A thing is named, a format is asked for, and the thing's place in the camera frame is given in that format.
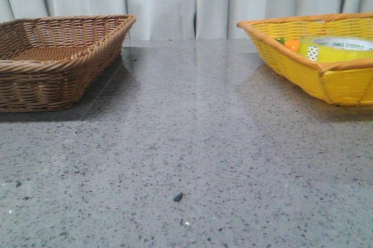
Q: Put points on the yellow wicker basket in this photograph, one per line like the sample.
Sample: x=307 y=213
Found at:
x=336 y=81

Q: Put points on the brown wicker basket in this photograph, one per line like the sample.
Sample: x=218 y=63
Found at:
x=48 y=63

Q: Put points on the yellow tape roll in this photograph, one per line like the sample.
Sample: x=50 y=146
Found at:
x=324 y=49

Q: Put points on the orange toy carrot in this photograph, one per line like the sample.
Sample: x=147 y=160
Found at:
x=292 y=45

